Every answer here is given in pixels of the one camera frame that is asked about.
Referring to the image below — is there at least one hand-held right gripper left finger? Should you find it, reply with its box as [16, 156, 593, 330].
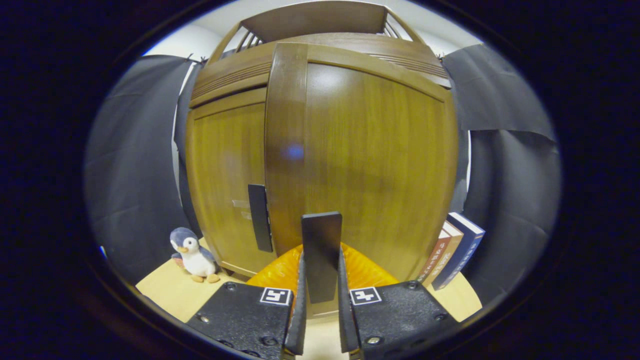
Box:
[186, 244, 307, 360]

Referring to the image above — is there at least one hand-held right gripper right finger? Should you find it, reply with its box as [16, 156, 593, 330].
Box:
[337, 242, 458, 360]

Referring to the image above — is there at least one wooden double-door shoe cabinet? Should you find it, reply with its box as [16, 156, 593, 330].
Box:
[186, 0, 459, 321]

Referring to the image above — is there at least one brown book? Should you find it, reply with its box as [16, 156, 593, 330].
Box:
[422, 220, 464, 288]

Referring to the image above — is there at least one penguin plush toy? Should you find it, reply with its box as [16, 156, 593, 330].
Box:
[169, 227, 221, 284]

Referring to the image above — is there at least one red-brown book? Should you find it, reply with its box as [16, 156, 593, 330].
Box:
[417, 229, 452, 286]

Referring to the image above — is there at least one wooden shoe cabinet door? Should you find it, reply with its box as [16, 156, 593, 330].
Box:
[264, 42, 459, 319]
[186, 89, 276, 279]

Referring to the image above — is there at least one navy blue book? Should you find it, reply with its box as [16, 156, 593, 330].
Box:
[431, 212, 486, 292]

